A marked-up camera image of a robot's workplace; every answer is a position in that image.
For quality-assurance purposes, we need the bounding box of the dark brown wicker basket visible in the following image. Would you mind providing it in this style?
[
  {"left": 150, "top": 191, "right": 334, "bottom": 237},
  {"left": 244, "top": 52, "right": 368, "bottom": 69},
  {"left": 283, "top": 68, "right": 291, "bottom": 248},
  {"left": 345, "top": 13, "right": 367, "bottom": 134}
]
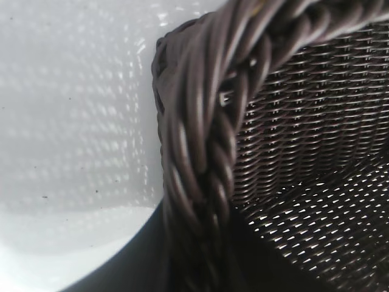
[{"left": 151, "top": 0, "right": 389, "bottom": 292}]

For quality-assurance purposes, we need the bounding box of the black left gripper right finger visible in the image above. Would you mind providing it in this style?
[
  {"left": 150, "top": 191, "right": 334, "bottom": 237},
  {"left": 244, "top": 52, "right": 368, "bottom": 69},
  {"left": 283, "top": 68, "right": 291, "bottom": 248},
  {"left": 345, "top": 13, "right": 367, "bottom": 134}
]
[{"left": 232, "top": 209, "right": 332, "bottom": 292}]

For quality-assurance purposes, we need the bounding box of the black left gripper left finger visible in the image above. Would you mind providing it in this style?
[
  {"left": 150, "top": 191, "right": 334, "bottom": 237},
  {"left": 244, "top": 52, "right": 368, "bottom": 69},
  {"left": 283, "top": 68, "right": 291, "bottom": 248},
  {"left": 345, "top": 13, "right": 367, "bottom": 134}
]
[{"left": 57, "top": 203, "right": 177, "bottom": 292}]

